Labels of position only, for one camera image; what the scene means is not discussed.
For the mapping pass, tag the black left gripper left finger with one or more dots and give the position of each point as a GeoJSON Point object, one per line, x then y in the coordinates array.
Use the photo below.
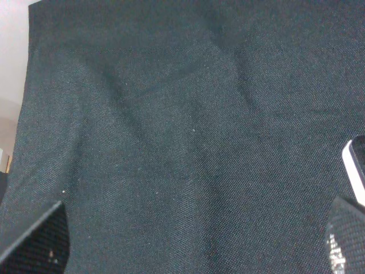
{"type": "Point", "coordinates": [39, 244]}

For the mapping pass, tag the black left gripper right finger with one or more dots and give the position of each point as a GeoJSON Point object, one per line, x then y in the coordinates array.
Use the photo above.
{"type": "Point", "coordinates": [344, 237]}

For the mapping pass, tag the black white board eraser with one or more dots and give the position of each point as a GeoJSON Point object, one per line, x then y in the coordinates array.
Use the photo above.
{"type": "Point", "coordinates": [353, 159]}

